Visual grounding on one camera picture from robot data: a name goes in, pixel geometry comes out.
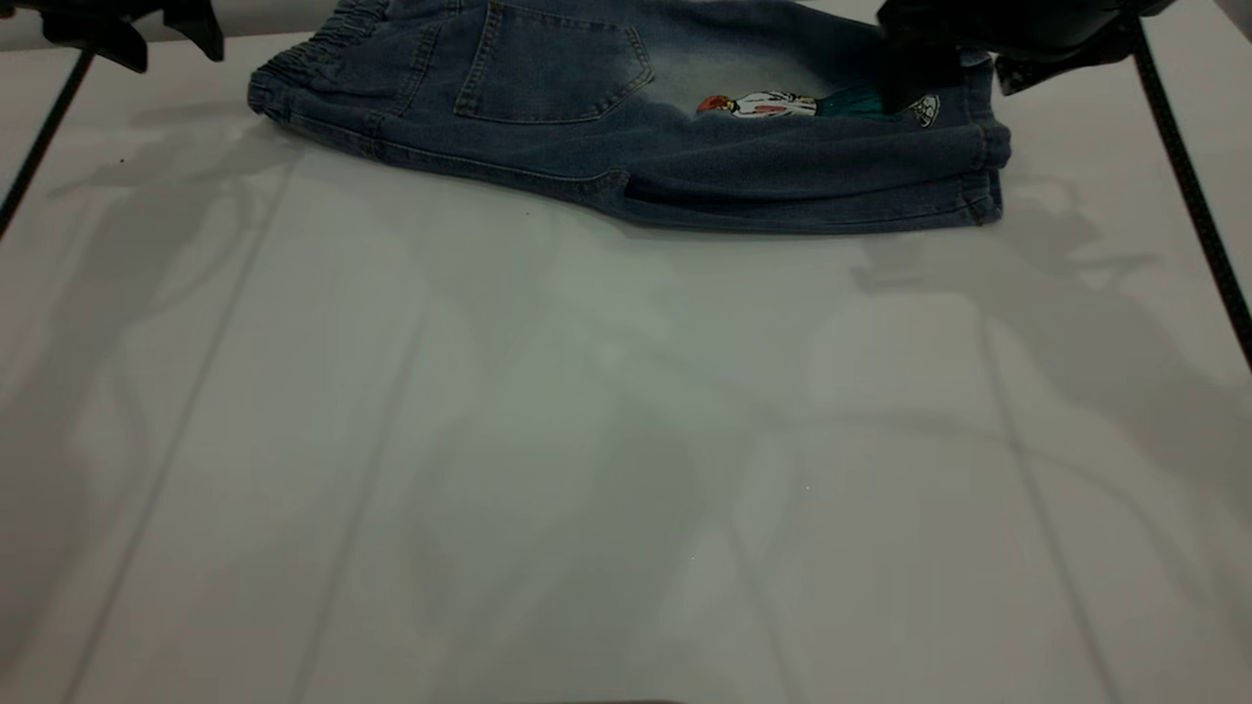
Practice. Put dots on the blue denim pants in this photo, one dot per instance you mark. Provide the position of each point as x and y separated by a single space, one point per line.
548 88

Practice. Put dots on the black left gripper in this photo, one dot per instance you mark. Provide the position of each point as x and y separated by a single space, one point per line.
88 8

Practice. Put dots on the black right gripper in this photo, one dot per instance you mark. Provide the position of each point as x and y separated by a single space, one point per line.
1017 22

